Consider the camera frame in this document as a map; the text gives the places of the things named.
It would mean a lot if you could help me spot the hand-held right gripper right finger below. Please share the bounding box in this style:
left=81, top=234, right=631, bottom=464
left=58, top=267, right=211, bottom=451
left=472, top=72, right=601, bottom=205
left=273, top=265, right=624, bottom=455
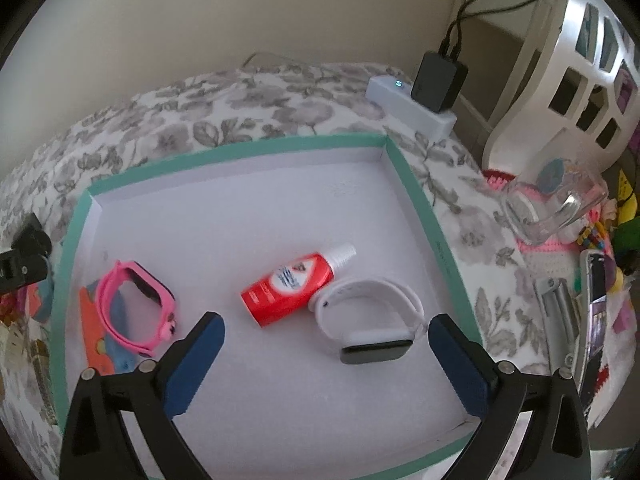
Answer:
left=427, top=313, right=593, bottom=480

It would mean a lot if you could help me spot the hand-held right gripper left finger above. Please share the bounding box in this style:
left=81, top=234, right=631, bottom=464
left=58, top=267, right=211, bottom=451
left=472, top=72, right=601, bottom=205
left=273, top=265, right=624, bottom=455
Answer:
left=59, top=311, right=225, bottom=480

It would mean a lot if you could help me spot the white smartwatch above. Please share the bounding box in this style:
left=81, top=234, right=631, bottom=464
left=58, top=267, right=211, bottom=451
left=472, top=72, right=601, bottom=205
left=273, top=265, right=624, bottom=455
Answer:
left=308, top=280, right=430, bottom=365

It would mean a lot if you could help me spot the pink smartwatch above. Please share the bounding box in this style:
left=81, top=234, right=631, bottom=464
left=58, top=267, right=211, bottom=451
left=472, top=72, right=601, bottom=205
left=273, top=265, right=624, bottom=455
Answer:
left=96, top=260, right=177, bottom=359

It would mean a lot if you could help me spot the red bottle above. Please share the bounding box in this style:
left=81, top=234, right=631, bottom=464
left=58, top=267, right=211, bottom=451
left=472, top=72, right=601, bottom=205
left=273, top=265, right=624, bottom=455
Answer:
left=240, top=243, right=357, bottom=330

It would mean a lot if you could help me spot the white box teal rim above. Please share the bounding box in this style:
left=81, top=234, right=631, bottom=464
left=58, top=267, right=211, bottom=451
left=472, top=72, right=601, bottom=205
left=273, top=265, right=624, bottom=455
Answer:
left=49, top=130, right=485, bottom=480

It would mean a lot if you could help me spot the black toy car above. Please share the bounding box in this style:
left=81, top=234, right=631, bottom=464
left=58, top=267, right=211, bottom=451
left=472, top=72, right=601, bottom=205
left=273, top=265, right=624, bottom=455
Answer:
left=0, top=212, right=53, bottom=293

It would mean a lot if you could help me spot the silver metal tool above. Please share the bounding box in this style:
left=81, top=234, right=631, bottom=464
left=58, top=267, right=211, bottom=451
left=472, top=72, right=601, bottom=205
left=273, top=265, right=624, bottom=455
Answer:
left=534, top=276, right=581, bottom=376

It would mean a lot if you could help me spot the pink white crochet mat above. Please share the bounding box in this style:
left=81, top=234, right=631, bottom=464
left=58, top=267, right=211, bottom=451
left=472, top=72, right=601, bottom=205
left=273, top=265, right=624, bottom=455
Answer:
left=482, top=170, right=617, bottom=273

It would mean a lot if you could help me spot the smartphone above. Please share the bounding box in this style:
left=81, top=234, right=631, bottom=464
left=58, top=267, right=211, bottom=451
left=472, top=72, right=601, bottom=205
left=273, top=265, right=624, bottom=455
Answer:
left=575, top=249, right=613, bottom=403

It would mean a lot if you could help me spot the clear glass jar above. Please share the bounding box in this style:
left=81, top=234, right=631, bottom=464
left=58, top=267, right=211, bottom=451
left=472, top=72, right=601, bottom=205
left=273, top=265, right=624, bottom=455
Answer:
left=502, top=167, right=610, bottom=247

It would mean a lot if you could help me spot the colourful toy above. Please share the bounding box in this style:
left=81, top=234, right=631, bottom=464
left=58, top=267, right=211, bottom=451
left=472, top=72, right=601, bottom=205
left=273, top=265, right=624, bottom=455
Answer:
left=611, top=167, right=640, bottom=286

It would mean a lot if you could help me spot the floral blanket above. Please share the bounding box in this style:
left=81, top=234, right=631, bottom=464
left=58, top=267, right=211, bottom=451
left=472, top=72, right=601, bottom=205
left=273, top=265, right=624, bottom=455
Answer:
left=0, top=62, right=566, bottom=480

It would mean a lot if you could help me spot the white power strip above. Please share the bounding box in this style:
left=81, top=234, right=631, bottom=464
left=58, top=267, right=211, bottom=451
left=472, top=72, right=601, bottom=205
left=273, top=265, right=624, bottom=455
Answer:
left=365, top=75, right=458, bottom=139

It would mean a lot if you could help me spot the black power adapter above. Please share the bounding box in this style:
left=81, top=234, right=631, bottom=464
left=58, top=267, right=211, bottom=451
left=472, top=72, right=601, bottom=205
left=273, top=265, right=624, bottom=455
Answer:
left=411, top=51, right=469, bottom=113

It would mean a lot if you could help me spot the colourful bead string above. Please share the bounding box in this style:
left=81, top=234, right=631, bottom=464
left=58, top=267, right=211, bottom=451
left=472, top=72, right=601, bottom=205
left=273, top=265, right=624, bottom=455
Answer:
left=575, top=220, right=613, bottom=252

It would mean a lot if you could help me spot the white power cord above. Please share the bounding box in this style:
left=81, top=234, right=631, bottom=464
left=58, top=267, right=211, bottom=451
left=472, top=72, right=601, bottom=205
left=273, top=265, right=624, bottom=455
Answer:
left=452, top=94, right=493, bottom=127

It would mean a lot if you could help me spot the black cable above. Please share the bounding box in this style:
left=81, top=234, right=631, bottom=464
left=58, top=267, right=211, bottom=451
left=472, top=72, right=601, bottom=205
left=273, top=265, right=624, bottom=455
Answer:
left=440, top=0, right=503, bottom=58
left=452, top=0, right=562, bottom=58

